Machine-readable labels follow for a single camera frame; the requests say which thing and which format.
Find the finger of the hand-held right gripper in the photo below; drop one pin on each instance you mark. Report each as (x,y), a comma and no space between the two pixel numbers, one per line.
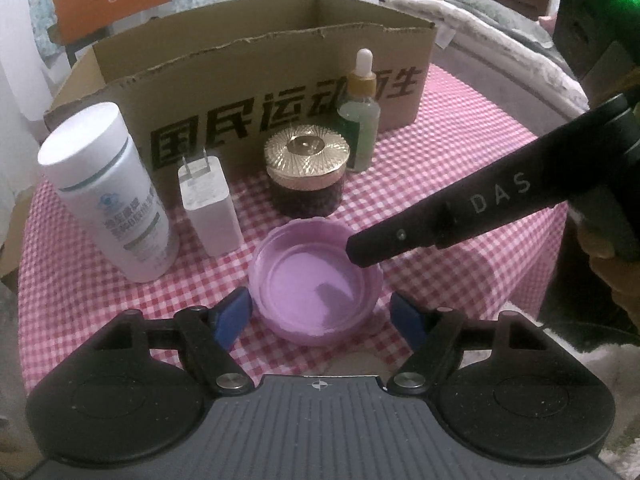
(390,240)

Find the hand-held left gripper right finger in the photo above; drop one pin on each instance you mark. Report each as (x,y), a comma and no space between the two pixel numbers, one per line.
(407,320)

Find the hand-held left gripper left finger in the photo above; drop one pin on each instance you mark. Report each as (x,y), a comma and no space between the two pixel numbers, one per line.
(232,317)

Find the purple plastic lid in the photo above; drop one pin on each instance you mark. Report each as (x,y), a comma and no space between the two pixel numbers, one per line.
(300,290)

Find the white charger plug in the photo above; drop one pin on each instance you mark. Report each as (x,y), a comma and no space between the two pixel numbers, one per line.
(210,210)

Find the green dropper bottle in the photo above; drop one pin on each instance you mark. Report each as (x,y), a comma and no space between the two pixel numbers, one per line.
(357,130)

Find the dark jar with gold lid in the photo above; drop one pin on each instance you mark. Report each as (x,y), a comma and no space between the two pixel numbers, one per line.
(305,160)

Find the white supplement bottle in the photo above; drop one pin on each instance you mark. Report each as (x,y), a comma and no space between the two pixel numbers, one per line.
(110,200)

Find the brown cardboard box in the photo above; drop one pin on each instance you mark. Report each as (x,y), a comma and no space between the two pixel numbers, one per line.
(175,75)

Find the person's right hand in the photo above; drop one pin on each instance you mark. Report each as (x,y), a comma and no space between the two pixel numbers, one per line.
(615,280)

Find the red checkered tablecloth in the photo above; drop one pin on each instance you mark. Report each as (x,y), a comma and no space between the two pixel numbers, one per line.
(450,280)

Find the grey green blanket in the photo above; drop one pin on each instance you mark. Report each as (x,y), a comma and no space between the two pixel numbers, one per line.
(500,12)

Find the white fuzzy blanket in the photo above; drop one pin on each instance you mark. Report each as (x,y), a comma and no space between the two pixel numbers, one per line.
(475,22)

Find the white curtain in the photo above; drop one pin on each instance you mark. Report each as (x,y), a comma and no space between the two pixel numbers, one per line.
(15,135)

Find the orange box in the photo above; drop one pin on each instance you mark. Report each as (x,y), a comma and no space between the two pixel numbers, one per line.
(110,0)

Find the floral cloth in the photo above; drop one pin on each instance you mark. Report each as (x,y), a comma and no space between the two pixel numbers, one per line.
(42,10)

